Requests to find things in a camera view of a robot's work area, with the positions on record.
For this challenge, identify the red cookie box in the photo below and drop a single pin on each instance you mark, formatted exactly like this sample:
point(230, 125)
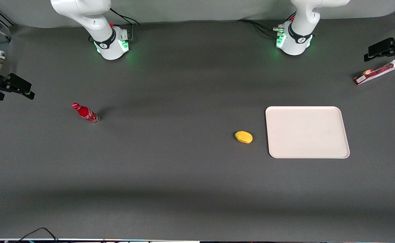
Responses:
point(374, 73)

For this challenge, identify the white rectangular tray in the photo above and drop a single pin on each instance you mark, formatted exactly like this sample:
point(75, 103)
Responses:
point(307, 132)

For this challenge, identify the red cola bottle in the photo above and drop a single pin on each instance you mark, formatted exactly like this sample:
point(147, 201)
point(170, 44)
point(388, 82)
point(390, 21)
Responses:
point(85, 112)

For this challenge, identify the yellow lemon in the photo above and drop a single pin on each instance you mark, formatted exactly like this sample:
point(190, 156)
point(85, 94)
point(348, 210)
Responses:
point(244, 137)

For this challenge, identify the aluminium frame rail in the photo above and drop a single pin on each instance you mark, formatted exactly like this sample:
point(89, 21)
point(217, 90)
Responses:
point(1, 16)

